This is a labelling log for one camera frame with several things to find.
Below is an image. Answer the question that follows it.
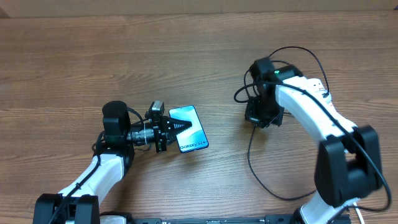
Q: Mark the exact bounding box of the blue Galaxy smartphone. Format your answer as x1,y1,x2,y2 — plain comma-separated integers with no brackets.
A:
169,105,209,153

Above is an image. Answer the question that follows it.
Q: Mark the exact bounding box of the black charger cable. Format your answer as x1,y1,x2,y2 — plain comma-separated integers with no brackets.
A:
233,45,331,201

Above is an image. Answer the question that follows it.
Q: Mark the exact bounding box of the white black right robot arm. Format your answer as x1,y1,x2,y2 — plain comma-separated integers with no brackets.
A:
244,57,392,223

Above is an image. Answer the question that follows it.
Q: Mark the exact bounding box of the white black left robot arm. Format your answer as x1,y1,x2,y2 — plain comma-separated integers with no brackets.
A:
33,101,192,224

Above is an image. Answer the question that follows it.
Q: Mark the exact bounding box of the white charger plug adapter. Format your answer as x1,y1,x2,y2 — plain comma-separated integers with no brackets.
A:
315,89,332,104

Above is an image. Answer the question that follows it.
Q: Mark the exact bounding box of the white power strip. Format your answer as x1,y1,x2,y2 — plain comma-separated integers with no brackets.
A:
307,78,335,109

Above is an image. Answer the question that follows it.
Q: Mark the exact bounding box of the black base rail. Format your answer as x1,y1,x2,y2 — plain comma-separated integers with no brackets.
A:
99,213,352,224

